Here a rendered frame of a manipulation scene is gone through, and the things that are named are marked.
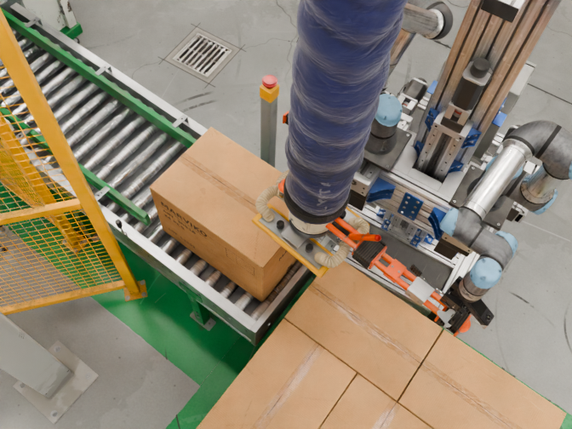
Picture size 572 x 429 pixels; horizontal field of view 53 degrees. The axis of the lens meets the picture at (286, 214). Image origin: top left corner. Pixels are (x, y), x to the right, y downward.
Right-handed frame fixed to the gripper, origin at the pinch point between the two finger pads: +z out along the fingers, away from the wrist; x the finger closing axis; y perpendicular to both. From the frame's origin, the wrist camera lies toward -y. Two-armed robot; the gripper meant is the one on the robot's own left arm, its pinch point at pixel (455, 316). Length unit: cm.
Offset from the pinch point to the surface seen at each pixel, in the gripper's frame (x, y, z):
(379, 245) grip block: -2.4, 33.7, -1.6
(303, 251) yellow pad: 12, 54, 11
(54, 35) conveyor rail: -15, 259, 65
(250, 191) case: -1, 93, 29
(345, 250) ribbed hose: 4.5, 42.2, 4.1
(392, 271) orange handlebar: 1.9, 24.6, -1.3
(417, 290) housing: 2.0, 14.4, -1.4
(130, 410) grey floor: 91, 89, 125
